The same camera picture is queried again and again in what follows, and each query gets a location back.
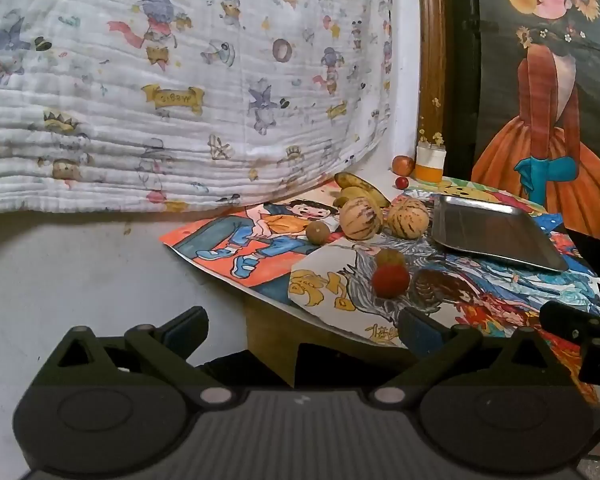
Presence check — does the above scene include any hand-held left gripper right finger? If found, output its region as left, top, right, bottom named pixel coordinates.
left=369, top=308, right=581, bottom=407

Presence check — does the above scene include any small brown round fruit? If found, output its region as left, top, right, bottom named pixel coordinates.
left=306, top=221, right=331, bottom=246
left=375, top=247, right=407, bottom=271

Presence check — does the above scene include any brown wooden frame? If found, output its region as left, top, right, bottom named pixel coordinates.
left=417, top=0, right=448, bottom=161

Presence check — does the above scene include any yellow flower sprig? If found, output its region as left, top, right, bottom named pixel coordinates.
left=419, top=95, right=446, bottom=148

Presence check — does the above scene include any red-haired fighters drawing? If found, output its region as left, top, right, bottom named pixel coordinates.
left=410, top=252, right=600, bottom=403

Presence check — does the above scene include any white printed blanket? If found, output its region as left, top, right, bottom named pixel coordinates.
left=0, top=0, right=396, bottom=213

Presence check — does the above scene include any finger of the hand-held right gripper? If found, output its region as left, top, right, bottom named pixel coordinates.
left=539, top=301, right=600, bottom=343

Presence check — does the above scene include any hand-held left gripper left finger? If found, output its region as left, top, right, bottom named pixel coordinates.
left=30, top=306, right=236, bottom=409

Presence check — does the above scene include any wall poster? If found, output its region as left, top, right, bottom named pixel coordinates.
left=470, top=0, right=600, bottom=241

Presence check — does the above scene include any yellow banana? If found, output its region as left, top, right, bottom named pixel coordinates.
left=332, top=187, right=368, bottom=209
left=334, top=171, right=392, bottom=209

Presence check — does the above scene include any red cherry tomato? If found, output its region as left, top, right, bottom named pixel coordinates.
left=371, top=262, right=411, bottom=299

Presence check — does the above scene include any striped yellow melon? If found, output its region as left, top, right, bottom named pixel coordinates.
left=386, top=197, right=431, bottom=239
left=340, top=196, right=383, bottom=241

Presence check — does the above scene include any white jar with orange band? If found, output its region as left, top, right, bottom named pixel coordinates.
left=414, top=142, right=447, bottom=182

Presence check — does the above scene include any metal tray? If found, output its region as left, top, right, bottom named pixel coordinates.
left=431, top=194, right=570, bottom=273

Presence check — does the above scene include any brown wooden table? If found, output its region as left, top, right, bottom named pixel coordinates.
left=245, top=305, right=411, bottom=386

